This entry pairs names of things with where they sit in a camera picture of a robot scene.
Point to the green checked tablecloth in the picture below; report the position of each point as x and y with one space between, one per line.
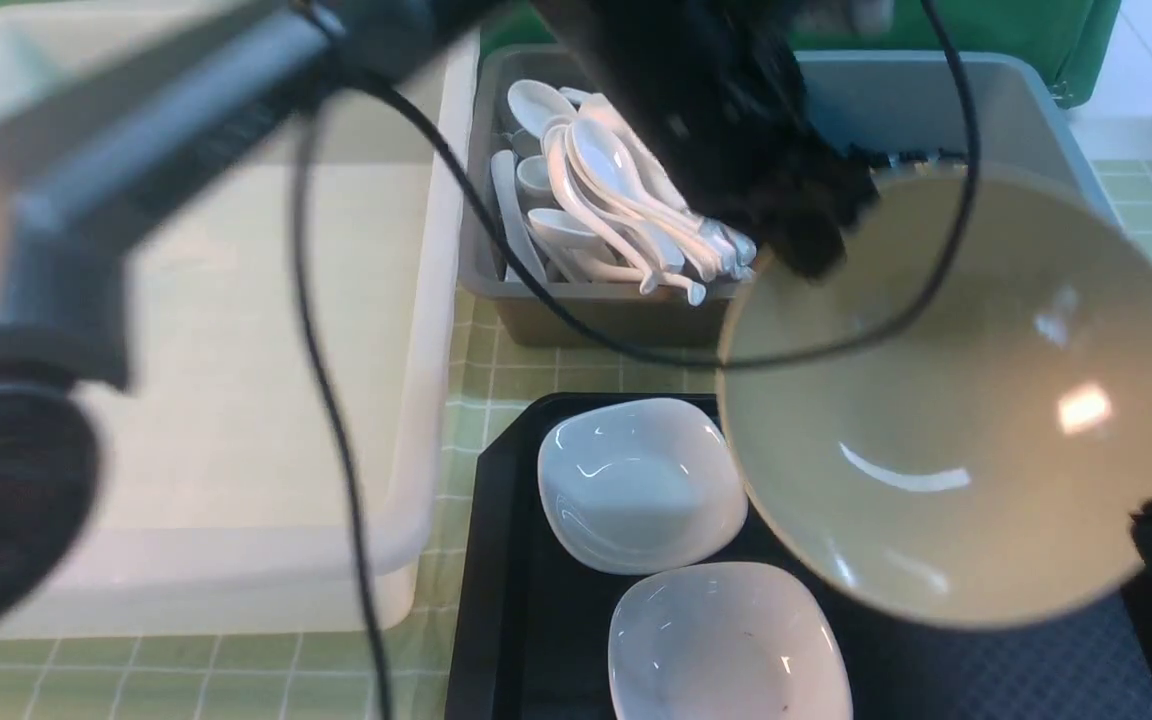
329 675

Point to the green cloth backdrop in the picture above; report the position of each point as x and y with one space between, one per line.
1065 41

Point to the beige noodle bowl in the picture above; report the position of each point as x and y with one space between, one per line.
981 468

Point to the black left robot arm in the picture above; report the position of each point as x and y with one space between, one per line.
88 173

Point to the black serving tray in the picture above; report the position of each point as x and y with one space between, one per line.
533 625

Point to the pile of white spoons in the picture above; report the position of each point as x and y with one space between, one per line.
594 205

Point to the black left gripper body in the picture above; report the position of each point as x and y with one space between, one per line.
714 90

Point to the blue chopstick bin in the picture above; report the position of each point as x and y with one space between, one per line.
896 102

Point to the large white plastic tub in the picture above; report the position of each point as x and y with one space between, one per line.
222 510

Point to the grey spoon bin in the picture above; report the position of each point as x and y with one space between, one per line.
663 319

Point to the white square dish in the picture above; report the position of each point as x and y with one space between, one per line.
637 488
724 640

